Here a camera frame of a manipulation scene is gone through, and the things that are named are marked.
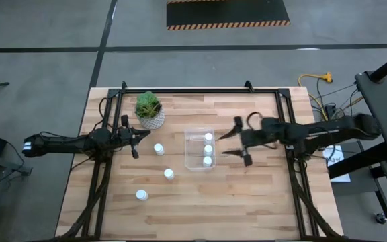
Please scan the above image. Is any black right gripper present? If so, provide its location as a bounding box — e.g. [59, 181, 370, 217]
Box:
[218, 116, 265, 167]

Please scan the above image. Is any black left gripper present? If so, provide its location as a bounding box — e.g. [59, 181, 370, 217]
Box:
[115, 114, 152, 160]

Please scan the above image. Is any clear plastic basket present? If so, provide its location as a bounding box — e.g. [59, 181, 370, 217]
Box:
[183, 126, 216, 172]

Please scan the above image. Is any succulent in white patterned pot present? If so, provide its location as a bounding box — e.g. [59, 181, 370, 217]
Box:
[134, 91, 166, 130]

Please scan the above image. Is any black power strip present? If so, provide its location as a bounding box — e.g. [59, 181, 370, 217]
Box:
[324, 103, 337, 122]

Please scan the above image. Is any white paper sheet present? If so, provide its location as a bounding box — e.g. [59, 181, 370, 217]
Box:
[326, 145, 351, 184]

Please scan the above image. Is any black stand beam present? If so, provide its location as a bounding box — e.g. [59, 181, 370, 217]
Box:
[327, 140, 387, 180]

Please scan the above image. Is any black hazard-striped floor mat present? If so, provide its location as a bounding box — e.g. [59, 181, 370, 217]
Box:
[165, 0, 291, 32]

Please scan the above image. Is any black stand leg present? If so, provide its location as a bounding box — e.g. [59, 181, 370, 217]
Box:
[370, 164, 387, 219]

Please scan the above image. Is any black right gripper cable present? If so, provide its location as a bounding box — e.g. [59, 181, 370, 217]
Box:
[246, 111, 265, 131]

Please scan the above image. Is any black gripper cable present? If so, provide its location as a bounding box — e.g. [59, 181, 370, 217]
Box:
[98, 96, 115, 130]
[246, 111, 265, 131]

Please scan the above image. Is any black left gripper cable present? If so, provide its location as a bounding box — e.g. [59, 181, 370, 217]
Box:
[98, 96, 115, 130]

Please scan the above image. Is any black aluminium table frame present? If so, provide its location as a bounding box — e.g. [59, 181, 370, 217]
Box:
[56, 80, 342, 241]

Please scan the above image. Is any yellow extension cord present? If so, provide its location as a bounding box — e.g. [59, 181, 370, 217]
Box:
[297, 71, 335, 124]

